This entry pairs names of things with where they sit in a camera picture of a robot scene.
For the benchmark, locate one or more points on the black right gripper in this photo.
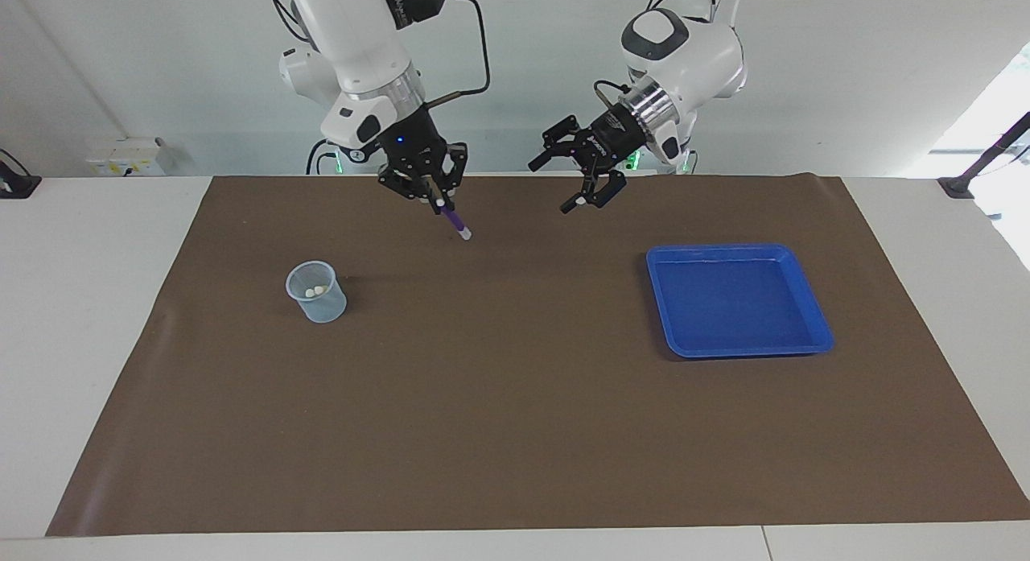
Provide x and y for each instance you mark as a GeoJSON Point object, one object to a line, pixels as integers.
{"type": "Point", "coordinates": [414, 146]}

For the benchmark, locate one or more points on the brown table mat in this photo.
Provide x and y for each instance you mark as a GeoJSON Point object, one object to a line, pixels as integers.
{"type": "Point", "coordinates": [515, 384]}

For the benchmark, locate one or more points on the translucent plastic cup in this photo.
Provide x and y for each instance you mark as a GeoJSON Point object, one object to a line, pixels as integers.
{"type": "Point", "coordinates": [326, 307]}

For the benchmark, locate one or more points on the purple highlighter pen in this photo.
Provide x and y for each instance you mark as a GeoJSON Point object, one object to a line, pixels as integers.
{"type": "Point", "coordinates": [457, 223]}

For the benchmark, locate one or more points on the white wall socket box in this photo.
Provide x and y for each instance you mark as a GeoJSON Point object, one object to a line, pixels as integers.
{"type": "Point", "coordinates": [129, 158]}

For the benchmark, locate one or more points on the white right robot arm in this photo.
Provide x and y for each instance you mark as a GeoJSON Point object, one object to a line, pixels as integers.
{"type": "Point", "coordinates": [354, 30]}

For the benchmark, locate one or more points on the black angled stand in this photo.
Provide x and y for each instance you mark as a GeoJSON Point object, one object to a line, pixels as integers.
{"type": "Point", "coordinates": [978, 167]}

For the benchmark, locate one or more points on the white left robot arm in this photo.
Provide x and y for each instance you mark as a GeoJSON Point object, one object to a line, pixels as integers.
{"type": "Point", "coordinates": [692, 54]}

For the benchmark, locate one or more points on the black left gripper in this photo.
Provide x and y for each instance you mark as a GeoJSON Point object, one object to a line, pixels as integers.
{"type": "Point", "coordinates": [615, 134]}

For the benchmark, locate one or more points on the blue plastic tray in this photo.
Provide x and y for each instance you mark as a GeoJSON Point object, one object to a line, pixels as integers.
{"type": "Point", "coordinates": [740, 303]}

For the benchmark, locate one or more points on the small black table clamp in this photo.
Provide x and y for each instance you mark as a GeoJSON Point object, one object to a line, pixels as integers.
{"type": "Point", "coordinates": [16, 184]}

